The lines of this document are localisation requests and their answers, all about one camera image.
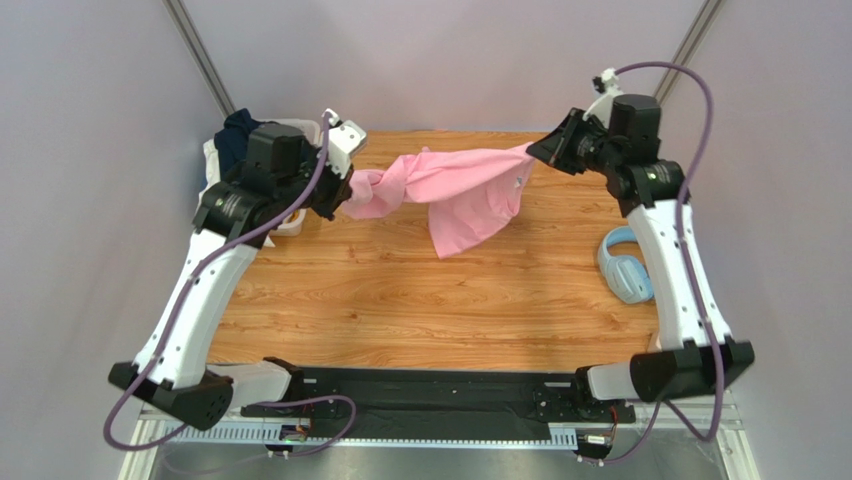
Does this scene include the navy blue t shirt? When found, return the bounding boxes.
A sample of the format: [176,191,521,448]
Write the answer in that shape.
[213,108,262,177]

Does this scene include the right aluminium corner post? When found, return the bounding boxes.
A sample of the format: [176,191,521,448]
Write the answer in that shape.
[654,0,727,105]

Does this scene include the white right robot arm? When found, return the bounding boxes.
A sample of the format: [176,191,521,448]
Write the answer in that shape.
[527,94,755,403]

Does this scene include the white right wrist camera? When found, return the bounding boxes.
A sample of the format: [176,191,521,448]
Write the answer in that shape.
[583,68,624,123]

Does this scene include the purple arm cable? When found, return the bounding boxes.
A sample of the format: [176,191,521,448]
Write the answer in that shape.
[575,61,727,466]
[102,110,358,458]

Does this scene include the aluminium frame rail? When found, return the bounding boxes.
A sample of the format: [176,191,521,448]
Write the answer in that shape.
[117,374,763,480]

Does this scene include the pink t shirt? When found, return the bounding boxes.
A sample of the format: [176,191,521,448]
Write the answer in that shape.
[342,142,536,259]

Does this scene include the aluminium corner post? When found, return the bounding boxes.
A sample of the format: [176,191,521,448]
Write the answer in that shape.
[654,0,727,105]
[162,0,236,117]

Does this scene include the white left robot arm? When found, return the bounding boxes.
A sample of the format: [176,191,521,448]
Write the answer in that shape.
[108,118,367,431]

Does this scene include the white plastic laundry basket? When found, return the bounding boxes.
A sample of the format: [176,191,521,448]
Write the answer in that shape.
[194,118,322,238]

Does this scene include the light blue headphones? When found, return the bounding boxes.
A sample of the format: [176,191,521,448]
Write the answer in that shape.
[596,226,654,304]

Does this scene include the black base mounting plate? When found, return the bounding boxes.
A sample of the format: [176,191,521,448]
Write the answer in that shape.
[241,367,636,441]

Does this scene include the left aluminium corner post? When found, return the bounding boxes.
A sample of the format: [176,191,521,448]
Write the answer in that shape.
[162,0,236,117]

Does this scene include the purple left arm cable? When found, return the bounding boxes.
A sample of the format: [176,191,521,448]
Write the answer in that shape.
[102,110,358,458]

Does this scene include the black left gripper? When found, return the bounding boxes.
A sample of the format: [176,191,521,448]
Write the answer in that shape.
[278,144,354,221]

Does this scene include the white t shirt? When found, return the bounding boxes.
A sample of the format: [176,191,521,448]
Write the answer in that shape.
[198,139,233,204]

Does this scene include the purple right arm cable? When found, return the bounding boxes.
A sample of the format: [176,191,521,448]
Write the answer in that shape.
[575,61,727,466]

